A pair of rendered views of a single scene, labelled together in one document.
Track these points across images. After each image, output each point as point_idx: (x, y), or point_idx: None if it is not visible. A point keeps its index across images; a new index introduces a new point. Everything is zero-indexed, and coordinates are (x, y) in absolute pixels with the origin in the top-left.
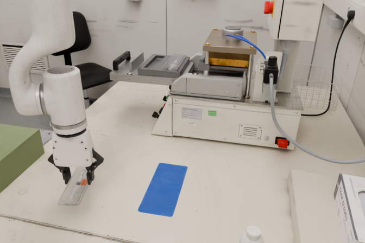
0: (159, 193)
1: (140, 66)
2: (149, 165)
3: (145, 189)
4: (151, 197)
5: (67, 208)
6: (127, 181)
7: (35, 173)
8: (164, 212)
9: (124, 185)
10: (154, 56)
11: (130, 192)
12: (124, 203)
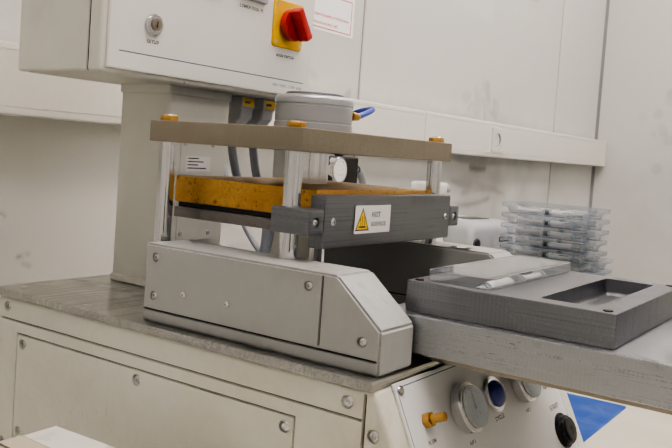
0: (581, 411)
1: (667, 287)
2: (605, 447)
3: (612, 422)
4: (599, 411)
5: None
6: (658, 437)
7: None
8: (575, 396)
9: (664, 435)
10: (605, 304)
11: (647, 424)
12: (655, 417)
